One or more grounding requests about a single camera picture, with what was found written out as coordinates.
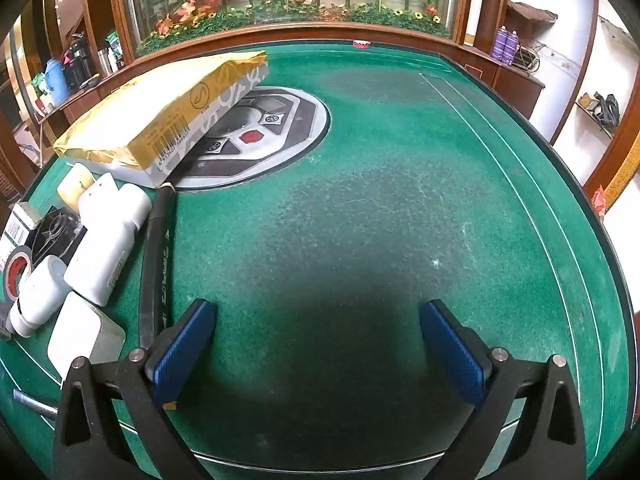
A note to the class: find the white medicine box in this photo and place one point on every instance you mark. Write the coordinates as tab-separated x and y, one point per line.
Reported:
20	225

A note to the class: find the blue thermos jug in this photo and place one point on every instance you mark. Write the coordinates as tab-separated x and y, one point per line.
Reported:
56	82

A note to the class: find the red packet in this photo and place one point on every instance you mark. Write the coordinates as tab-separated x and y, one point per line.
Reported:
599	200

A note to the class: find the black pen with gold ends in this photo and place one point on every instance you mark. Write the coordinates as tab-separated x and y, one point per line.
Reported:
156	260

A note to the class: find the black bag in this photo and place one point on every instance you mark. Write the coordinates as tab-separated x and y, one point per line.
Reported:
605	107

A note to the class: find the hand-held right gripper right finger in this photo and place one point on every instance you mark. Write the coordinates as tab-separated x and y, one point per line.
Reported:
452	355

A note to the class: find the green packet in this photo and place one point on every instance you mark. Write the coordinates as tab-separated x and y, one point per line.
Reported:
116	50

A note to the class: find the black tape roll red core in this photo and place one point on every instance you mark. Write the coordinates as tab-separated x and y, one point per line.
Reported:
15	272

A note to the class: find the small white plug adapter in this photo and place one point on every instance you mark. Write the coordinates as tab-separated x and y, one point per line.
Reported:
99	191

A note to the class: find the white square plug adapter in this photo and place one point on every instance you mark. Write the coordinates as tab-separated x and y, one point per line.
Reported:
82	335

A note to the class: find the black thermos jug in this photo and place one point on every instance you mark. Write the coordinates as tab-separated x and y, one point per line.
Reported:
80	62

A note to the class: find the long white power adapter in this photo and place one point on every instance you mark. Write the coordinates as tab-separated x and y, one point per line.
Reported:
102	255

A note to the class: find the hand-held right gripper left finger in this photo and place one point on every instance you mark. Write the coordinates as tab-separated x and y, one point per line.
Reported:
182	350

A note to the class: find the purple spray can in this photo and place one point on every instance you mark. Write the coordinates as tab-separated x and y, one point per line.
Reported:
500	45
512	47

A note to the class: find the yellow cylinder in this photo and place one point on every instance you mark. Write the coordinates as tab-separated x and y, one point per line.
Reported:
74	182

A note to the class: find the gold taped white box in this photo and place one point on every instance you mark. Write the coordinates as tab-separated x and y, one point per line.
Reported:
150	105

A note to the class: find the round table control panel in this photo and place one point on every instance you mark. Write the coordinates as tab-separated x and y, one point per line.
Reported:
265	130

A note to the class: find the white plastic bottle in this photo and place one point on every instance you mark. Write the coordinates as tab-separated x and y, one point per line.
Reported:
40	290

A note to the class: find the black plastic round mount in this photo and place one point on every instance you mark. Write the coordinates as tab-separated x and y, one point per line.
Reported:
52	235

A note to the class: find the wooden cabinet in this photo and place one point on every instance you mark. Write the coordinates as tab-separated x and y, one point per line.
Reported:
517	92

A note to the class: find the silver thermos cup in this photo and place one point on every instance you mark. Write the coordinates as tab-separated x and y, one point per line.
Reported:
104	62

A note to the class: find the small red white tape roll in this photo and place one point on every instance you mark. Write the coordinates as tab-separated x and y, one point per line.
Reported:
361	44

